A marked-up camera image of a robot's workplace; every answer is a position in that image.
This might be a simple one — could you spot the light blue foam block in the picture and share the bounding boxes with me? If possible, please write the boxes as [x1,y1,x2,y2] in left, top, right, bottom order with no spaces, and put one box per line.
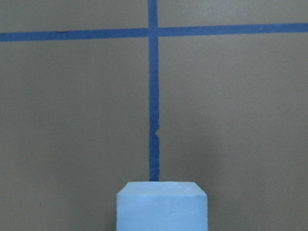
[116,181,208,231]

